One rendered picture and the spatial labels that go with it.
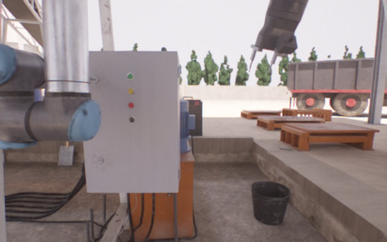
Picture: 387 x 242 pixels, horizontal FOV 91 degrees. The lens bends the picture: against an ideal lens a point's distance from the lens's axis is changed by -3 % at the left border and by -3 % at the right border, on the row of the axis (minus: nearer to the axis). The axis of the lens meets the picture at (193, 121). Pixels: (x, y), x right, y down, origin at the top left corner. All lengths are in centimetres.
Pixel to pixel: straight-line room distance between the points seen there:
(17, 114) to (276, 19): 56
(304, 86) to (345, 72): 141
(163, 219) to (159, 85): 109
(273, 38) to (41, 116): 51
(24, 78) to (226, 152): 300
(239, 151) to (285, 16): 297
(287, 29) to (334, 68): 845
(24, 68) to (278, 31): 55
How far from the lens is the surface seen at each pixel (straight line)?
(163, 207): 158
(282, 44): 45
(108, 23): 161
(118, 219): 157
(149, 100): 83
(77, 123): 45
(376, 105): 698
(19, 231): 224
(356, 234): 174
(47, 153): 396
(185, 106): 160
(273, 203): 182
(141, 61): 85
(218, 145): 324
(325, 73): 890
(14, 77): 55
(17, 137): 55
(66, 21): 50
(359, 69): 894
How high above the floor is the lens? 107
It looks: 7 degrees down
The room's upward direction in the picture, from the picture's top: straight up
